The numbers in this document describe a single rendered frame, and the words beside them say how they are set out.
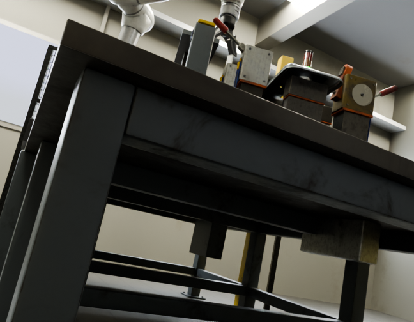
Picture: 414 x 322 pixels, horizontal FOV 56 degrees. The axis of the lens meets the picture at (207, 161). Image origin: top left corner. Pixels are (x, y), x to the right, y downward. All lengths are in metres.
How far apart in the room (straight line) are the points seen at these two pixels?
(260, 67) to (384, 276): 5.45
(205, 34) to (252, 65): 0.21
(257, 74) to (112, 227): 3.32
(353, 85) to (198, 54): 0.51
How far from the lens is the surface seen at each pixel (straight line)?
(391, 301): 6.35
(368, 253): 1.66
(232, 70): 1.50
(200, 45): 1.33
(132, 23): 2.20
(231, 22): 1.85
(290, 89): 1.22
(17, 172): 1.76
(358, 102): 1.34
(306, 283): 5.65
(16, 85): 4.32
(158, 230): 4.48
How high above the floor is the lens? 0.45
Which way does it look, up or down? 11 degrees up
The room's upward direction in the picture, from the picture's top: 12 degrees clockwise
